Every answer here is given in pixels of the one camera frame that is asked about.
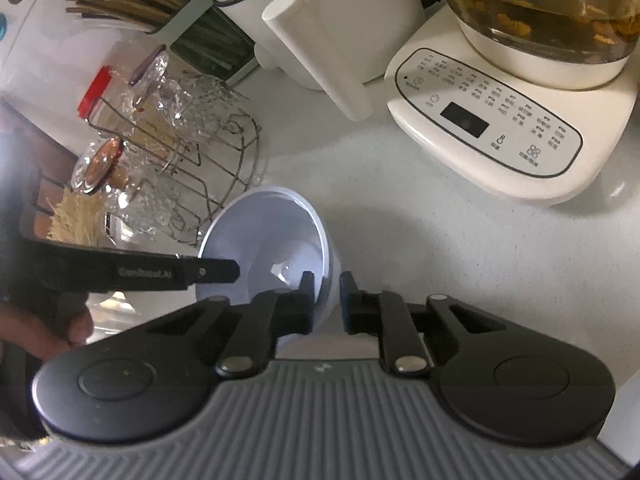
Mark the red-lid jar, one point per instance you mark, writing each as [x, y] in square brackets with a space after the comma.
[102, 100]

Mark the white electric cooker pot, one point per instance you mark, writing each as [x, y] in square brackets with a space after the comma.
[335, 46]

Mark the wire rack with glass cups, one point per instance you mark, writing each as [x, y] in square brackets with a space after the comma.
[186, 146]

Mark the glass kettle on white base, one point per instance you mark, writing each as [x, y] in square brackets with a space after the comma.
[527, 99]

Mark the bowl of enoki and onion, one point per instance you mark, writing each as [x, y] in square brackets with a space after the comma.
[78, 219]

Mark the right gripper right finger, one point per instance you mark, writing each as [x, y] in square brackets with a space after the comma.
[400, 328]

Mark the chopstick holder with chopsticks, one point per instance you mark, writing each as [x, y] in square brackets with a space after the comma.
[195, 31]

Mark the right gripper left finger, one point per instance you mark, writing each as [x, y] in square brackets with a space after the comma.
[268, 317]

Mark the blue plastic bowl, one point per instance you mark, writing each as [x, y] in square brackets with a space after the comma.
[275, 235]

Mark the person's left hand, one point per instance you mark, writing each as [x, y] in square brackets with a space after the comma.
[28, 332]

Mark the brown cutting board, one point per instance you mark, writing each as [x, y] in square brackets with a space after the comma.
[55, 163]

